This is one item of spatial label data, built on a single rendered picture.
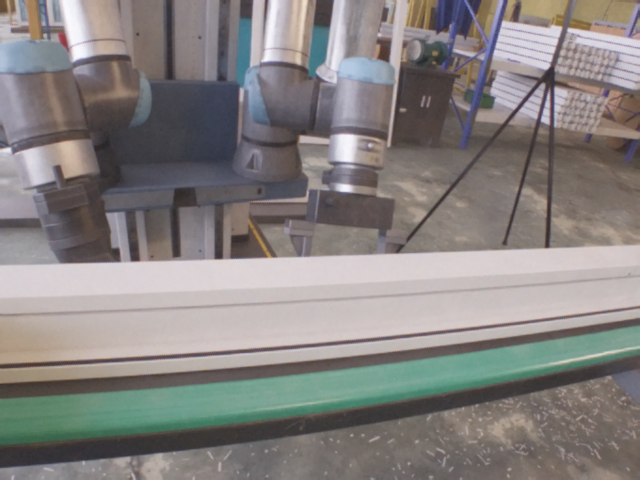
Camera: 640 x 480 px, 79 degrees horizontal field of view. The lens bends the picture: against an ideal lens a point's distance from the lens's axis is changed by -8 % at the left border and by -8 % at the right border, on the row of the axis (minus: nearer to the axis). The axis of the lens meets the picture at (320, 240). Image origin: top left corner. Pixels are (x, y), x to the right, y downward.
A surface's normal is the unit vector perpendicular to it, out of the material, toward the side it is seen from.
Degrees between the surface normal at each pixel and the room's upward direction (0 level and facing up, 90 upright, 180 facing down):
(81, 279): 0
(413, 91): 90
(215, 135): 90
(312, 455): 0
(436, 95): 90
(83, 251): 75
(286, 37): 69
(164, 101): 90
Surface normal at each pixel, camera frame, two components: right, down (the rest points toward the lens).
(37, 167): 0.07, 0.24
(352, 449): 0.13, -0.85
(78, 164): 0.89, -0.06
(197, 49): 0.41, 0.51
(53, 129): 0.58, 0.08
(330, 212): 0.33, 0.13
